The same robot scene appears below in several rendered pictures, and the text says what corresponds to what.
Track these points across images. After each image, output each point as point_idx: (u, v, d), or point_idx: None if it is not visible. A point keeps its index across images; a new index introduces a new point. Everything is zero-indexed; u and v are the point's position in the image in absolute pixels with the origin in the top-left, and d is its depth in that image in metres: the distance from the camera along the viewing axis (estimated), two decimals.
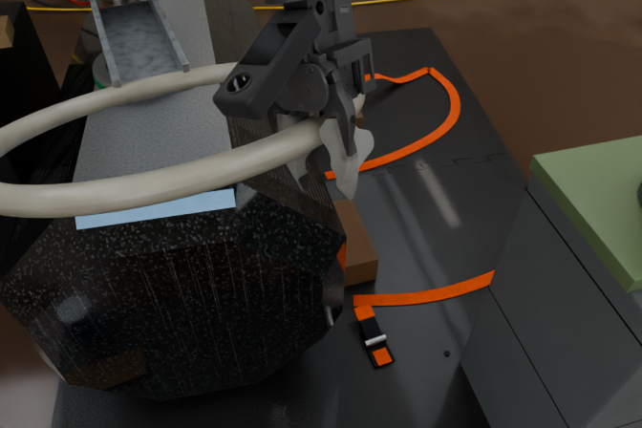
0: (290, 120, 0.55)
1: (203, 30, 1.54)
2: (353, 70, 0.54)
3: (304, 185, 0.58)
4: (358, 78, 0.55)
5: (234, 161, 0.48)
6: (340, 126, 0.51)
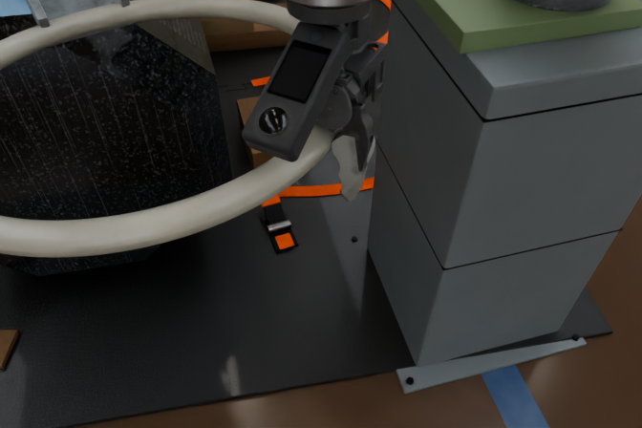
0: None
1: None
2: None
3: (300, 181, 0.58)
4: (369, 83, 0.53)
5: (257, 190, 0.46)
6: (357, 145, 0.50)
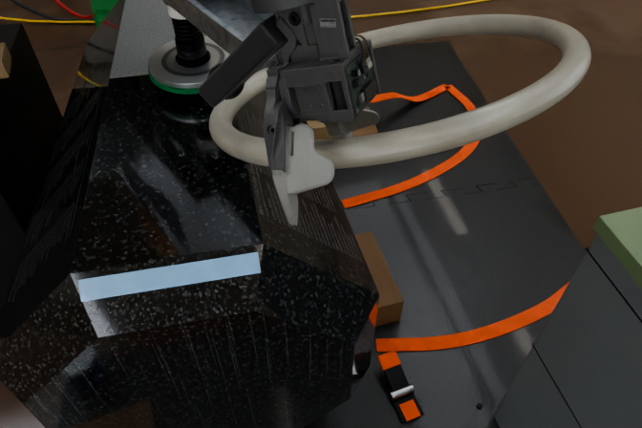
0: None
1: None
2: (334, 92, 0.47)
3: None
4: (339, 103, 0.47)
5: (563, 82, 0.54)
6: (269, 135, 0.49)
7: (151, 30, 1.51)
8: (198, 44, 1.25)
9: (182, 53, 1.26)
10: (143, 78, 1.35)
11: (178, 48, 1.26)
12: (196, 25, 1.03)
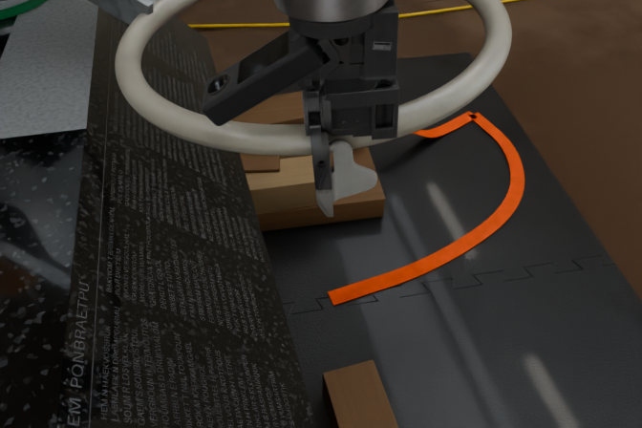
0: None
1: (73, 114, 0.73)
2: (374, 109, 0.47)
3: None
4: (378, 120, 0.48)
5: (508, 41, 0.61)
6: (312, 161, 0.49)
7: None
8: None
9: None
10: None
11: None
12: None
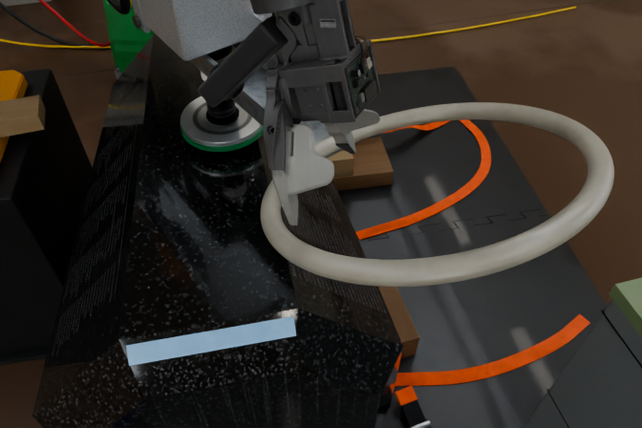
0: None
1: None
2: (334, 93, 0.47)
3: (346, 149, 0.61)
4: (339, 104, 0.47)
5: (591, 207, 0.61)
6: (269, 135, 0.49)
7: (179, 81, 1.57)
8: (228, 104, 1.32)
9: (214, 113, 1.32)
10: (175, 134, 1.41)
11: (209, 107, 1.32)
12: (233, 98, 1.09)
